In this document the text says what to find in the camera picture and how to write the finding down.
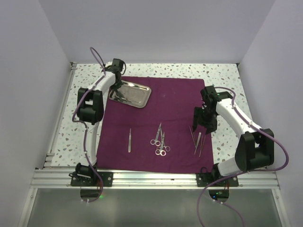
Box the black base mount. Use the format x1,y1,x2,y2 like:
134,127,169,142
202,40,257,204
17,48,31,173
69,171,114,187
196,168,239,187

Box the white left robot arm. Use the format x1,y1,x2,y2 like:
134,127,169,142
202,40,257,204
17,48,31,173
72,58,126,186

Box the steel surgical scissors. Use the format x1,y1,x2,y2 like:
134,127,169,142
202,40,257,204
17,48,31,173
158,133,170,152

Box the aluminium frame rail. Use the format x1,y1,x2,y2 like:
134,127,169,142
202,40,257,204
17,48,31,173
30,168,280,189

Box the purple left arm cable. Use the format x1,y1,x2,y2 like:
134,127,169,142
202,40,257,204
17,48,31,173
71,47,107,203

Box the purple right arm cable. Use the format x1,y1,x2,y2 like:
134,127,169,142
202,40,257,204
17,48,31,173
194,87,290,227

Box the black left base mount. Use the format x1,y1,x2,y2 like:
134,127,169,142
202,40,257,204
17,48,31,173
69,171,114,187

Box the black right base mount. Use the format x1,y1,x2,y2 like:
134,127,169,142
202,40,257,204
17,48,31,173
196,168,239,187

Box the steel ring-handled clamp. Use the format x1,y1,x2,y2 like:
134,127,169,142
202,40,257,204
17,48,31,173
155,133,166,157

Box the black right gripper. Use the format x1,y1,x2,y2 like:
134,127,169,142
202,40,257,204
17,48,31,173
193,106,218,134

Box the steel scalpel handle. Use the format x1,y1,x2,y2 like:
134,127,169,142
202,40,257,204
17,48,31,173
128,128,132,153

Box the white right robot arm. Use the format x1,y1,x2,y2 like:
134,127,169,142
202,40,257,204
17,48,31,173
192,86,274,186

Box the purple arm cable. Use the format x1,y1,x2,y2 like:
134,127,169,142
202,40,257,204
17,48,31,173
194,87,290,227
71,47,107,203

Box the purple cloth wrap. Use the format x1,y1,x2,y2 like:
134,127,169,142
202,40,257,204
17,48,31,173
97,77,214,174

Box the broad steel forceps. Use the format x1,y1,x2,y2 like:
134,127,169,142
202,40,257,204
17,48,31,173
194,132,202,155

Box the stainless steel instrument tray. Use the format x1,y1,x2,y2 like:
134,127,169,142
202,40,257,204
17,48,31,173
108,80,152,108

